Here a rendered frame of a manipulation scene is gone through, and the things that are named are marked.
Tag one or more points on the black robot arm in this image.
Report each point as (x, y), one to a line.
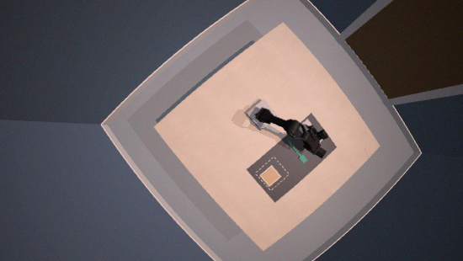
(291, 126)

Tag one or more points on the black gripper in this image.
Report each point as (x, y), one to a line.
(321, 135)

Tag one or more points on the green small trowel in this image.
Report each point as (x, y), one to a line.
(301, 157)

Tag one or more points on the beige square tile with dark centre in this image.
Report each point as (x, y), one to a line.
(270, 176)

